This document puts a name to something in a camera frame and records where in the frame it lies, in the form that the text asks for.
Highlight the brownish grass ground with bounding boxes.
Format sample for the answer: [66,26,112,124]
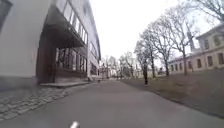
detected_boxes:
[121,69,224,119]

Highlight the white building with dark windows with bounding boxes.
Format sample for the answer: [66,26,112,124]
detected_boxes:
[0,0,102,90]

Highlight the beige building with chimney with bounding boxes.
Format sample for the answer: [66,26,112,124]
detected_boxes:
[166,23,224,75]

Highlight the grey cobblestone strip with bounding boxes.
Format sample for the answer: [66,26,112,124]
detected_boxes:
[0,83,91,122]

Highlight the row of bare trees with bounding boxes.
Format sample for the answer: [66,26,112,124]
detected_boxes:
[99,0,224,86]

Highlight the grey asphalt path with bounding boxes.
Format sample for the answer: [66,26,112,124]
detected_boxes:
[0,79,224,128]

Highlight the robot's own part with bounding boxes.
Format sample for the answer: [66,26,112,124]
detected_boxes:
[69,121,80,128]

